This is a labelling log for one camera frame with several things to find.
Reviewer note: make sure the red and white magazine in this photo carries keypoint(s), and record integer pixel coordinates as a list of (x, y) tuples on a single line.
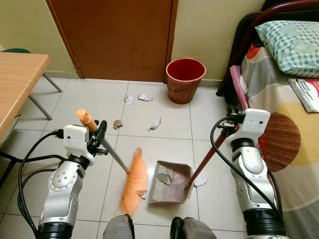
[(308, 94)]

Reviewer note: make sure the grey torn paper scrap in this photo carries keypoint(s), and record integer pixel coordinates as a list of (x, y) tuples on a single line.
[(163, 178)]

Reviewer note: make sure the light wooden table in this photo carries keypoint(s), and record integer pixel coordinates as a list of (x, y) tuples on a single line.
[(17, 79)]

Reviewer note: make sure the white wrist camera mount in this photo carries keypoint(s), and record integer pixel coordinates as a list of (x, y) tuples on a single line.
[(75, 138), (251, 122)]

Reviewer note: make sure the small white paper scrap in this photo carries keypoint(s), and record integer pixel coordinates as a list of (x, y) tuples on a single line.
[(129, 100)]

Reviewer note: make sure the grey right robot leg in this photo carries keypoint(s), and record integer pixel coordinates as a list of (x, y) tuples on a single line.
[(194, 229)]

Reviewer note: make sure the curled white paper scrap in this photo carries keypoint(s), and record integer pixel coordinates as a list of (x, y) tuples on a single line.
[(155, 124)]

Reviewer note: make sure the green chair with grey legs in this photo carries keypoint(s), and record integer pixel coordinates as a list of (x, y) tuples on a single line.
[(47, 79)]

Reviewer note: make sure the grey yellow patterned bedsheet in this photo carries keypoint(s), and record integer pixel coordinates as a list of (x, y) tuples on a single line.
[(289, 149)]

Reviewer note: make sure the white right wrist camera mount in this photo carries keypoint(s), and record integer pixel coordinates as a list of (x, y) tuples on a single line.
[(251, 122)]

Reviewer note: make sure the grey robot leg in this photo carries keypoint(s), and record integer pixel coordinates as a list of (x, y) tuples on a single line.
[(118, 228), (194, 229)]

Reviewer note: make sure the grey left robot leg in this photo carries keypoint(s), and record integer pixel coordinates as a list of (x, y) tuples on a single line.
[(118, 228)]

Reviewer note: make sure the brown wooden door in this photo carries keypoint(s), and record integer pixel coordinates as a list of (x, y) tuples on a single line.
[(114, 40)]

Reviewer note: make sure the printed white paper scrap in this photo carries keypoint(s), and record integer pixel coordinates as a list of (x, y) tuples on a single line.
[(145, 97)]

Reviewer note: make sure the orange bristle broom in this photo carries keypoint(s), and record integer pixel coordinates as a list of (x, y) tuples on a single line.
[(134, 184)]

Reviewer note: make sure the red plastic bucket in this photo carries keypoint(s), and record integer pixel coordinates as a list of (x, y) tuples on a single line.
[(184, 82)]

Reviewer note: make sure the dark red bed frame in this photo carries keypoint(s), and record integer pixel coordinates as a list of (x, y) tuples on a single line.
[(244, 35)]

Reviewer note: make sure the pink mattress edge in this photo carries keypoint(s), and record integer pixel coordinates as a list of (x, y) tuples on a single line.
[(238, 87)]

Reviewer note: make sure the brown cardboard scrap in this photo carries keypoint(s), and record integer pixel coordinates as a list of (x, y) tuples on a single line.
[(117, 124)]

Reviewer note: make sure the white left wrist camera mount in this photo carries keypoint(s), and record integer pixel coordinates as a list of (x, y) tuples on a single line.
[(75, 138)]

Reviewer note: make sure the crumpled white paper scrap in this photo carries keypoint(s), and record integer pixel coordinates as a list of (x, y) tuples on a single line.
[(200, 182)]

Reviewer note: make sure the green checked pillow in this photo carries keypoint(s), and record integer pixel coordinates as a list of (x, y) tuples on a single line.
[(294, 47)]

